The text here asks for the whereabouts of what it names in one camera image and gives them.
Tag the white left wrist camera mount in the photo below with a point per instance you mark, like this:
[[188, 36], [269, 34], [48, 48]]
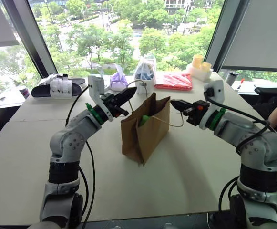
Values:
[[95, 87]]

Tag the black office chair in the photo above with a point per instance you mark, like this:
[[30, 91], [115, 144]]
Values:
[[271, 94]]

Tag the green plush toy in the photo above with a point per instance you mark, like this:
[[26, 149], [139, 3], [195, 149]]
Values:
[[143, 120]]

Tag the clear plastic bag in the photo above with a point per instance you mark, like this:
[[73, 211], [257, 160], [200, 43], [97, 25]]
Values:
[[100, 71]]

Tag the purple plastic bag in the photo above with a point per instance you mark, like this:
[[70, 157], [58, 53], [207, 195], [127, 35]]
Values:
[[118, 80]]

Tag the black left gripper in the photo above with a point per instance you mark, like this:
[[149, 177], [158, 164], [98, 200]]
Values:
[[112, 105]]

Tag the red plastic package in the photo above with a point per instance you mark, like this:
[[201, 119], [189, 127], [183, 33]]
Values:
[[174, 81]]

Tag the red marker pen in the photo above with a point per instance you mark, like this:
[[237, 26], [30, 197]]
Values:
[[241, 84]]

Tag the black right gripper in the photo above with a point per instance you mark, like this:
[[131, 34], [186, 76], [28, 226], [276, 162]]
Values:
[[196, 112]]

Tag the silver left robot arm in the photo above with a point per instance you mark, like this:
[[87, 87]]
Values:
[[66, 143]]

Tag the clear bag with blue items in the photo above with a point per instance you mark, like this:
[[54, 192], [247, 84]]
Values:
[[145, 71]]

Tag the grey tumbler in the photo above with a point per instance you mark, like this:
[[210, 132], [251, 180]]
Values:
[[231, 78]]

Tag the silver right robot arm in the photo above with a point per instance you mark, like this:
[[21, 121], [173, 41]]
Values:
[[257, 145]]

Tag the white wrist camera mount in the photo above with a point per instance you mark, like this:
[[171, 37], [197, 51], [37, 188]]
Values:
[[95, 87], [217, 89]]

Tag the black white slipper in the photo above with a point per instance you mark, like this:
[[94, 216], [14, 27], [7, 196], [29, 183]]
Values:
[[57, 91], [77, 81]]

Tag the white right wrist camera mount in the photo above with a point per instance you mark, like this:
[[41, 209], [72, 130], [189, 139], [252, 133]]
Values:
[[217, 89]]

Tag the brown paper bag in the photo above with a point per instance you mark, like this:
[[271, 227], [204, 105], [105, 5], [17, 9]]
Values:
[[150, 138]]

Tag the white plastic tray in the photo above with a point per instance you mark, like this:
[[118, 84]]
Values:
[[199, 72]]

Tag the yellow plastic cup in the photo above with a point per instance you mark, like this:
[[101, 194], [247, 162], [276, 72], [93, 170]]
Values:
[[206, 67], [197, 61]]

